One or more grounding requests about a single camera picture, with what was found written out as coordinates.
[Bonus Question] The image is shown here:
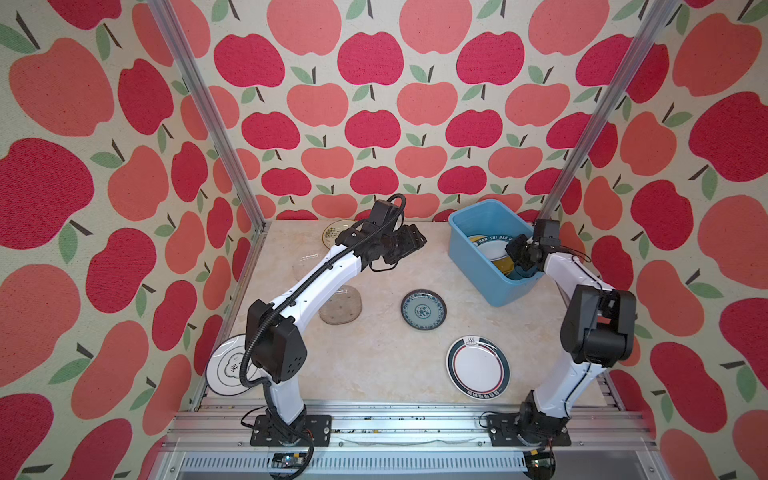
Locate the green rim Hao Shi plate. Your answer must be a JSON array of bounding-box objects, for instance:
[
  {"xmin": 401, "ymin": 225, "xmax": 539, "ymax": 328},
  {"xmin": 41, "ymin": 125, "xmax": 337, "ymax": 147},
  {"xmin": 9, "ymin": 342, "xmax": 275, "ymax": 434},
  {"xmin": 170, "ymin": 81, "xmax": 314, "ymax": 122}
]
[{"xmin": 469, "ymin": 234, "xmax": 514, "ymax": 275}]

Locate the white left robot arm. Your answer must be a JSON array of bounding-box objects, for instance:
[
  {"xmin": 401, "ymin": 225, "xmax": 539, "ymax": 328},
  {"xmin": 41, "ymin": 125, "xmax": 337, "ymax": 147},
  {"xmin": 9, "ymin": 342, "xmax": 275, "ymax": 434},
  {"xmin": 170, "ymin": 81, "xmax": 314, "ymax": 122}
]
[{"xmin": 238, "ymin": 193, "xmax": 427, "ymax": 436}]

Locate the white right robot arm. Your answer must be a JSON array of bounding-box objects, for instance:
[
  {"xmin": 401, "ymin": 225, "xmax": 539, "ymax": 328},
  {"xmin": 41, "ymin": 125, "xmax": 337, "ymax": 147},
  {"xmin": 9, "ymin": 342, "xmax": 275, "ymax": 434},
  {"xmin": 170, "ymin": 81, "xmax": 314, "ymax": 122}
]
[{"xmin": 505, "ymin": 219, "xmax": 636, "ymax": 445}]

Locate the blue plastic bin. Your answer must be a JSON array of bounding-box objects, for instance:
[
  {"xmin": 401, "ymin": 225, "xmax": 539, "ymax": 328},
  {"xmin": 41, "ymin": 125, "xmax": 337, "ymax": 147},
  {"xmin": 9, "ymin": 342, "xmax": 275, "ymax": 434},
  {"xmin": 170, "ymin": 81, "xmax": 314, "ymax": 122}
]
[{"xmin": 448, "ymin": 200, "xmax": 543, "ymax": 307}]

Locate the beige brown rim plate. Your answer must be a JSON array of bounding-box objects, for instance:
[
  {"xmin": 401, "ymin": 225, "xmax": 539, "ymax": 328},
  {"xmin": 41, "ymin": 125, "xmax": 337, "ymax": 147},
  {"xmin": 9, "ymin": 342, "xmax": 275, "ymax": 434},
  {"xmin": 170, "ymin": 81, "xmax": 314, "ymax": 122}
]
[{"xmin": 321, "ymin": 220, "xmax": 355, "ymax": 249}]

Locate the blue floral small plate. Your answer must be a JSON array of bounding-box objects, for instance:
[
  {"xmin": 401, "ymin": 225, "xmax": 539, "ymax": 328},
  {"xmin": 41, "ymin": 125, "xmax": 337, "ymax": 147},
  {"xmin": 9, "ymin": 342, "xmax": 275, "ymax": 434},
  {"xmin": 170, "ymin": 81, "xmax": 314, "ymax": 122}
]
[{"xmin": 401, "ymin": 289, "xmax": 447, "ymax": 331}]

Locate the smoky glass plate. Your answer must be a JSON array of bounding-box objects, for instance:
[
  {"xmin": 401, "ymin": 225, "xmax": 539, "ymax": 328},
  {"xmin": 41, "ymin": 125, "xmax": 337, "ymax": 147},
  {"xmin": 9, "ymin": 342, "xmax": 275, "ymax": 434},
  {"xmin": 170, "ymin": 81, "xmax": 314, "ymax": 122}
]
[{"xmin": 319, "ymin": 285, "xmax": 363, "ymax": 325}]

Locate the green red rim plate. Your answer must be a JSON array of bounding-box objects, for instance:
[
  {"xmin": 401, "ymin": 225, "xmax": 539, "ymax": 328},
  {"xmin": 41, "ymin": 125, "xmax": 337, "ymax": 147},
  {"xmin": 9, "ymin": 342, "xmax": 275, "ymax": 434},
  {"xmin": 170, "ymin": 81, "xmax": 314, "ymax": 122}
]
[{"xmin": 445, "ymin": 336, "xmax": 511, "ymax": 400}]

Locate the left aluminium corner post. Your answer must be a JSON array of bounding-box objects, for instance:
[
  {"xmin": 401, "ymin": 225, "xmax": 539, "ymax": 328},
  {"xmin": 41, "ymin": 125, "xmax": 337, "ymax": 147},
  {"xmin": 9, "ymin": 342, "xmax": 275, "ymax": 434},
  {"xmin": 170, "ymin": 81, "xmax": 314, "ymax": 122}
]
[{"xmin": 146, "ymin": 0, "xmax": 267, "ymax": 232}]

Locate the aluminium corner post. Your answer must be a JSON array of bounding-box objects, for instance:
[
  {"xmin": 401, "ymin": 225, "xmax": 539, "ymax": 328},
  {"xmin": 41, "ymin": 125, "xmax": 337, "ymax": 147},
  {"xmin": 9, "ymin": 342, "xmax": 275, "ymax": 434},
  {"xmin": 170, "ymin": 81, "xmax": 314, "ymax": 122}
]
[
  {"xmin": 537, "ymin": 0, "xmax": 682, "ymax": 219},
  {"xmin": 146, "ymin": 0, "xmax": 267, "ymax": 232}
]

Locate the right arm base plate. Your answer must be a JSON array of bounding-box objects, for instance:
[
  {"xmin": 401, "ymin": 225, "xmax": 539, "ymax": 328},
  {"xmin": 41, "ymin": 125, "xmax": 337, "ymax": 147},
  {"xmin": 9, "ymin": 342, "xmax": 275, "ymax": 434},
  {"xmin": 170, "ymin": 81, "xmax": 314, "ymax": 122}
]
[{"xmin": 478, "ymin": 411, "xmax": 572, "ymax": 448}]

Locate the white black ring plate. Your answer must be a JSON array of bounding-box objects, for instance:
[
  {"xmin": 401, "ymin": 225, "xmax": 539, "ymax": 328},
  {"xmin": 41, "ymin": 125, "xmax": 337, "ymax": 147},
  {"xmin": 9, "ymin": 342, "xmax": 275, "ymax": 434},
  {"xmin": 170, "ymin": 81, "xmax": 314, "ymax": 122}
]
[{"xmin": 205, "ymin": 334, "xmax": 249, "ymax": 397}]

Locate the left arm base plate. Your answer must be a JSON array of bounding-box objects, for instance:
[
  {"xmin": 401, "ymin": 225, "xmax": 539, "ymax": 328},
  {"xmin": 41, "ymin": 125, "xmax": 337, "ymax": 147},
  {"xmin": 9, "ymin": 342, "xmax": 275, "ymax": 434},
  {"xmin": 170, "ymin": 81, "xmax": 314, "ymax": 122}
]
[{"xmin": 250, "ymin": 414, "xmax": 333, "ymax": 447}]

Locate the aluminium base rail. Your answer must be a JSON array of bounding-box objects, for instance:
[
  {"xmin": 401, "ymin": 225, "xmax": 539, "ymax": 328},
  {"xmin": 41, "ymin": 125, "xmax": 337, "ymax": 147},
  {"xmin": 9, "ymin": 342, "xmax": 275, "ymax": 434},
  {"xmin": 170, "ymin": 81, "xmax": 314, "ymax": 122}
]
[{"xmin": 148, "ymin": 400, "xmax": 670, "ymax": 479}]

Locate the right aluminium corner post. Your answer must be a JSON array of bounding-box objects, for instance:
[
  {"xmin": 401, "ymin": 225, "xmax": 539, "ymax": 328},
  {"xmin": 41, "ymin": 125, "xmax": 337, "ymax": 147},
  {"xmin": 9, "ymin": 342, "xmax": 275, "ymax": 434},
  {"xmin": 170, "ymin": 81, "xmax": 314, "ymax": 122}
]
[{"xmin": 537, "ymin": 0, "xmax": 682, "ymax": 219}]

